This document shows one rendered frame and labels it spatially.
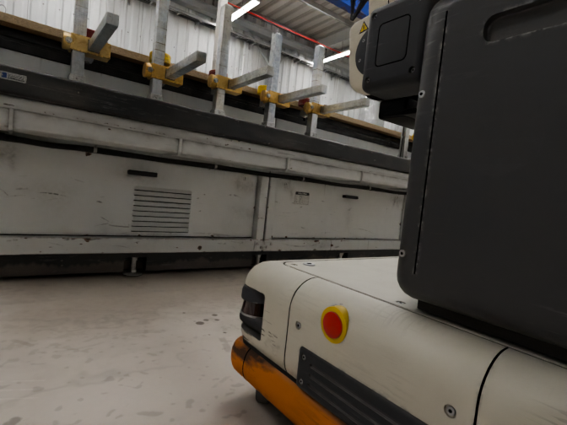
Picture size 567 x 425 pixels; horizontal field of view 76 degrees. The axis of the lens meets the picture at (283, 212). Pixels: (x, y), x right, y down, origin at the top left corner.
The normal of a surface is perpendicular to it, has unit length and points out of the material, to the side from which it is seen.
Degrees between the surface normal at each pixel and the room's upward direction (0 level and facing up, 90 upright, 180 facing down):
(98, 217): 90
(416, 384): 90
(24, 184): 90
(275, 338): 90
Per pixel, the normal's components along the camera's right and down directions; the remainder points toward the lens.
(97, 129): 0.59, 0.11
